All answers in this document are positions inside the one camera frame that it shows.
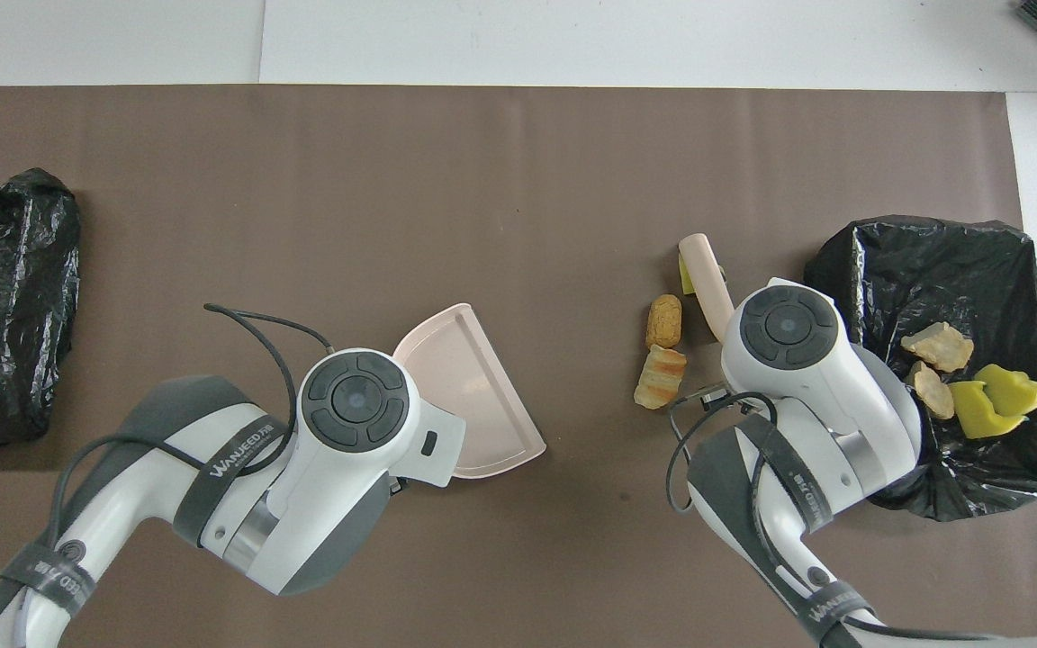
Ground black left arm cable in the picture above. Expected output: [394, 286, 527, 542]
[49, 303, 337, 550]

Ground beige hand brush black bristles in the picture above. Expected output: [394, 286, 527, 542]
[678, 233, 740, 345]

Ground brown paper table mat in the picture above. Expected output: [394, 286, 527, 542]
[0, 85, 1037, 648]

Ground beige chunk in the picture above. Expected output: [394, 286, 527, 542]
[900, 321, 976, 374]
[907, 361, 956, 421]

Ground brown oval toy bread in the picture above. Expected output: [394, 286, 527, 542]
[645, 294, 684, 350]

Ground sliced toy bread loaf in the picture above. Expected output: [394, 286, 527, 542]
[634, 345, 689, 411]

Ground beige plastic dustpan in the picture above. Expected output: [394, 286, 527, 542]
[392, 303, 546, 480]

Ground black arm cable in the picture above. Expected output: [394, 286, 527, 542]
[667, 382, 843, 631]
[49, 303, 337, 550]

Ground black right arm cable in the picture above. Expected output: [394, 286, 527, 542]
[667, 382, 843, 631]

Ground notched yellow sponge piece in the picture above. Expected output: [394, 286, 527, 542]
[946, 380, 1023, 440]

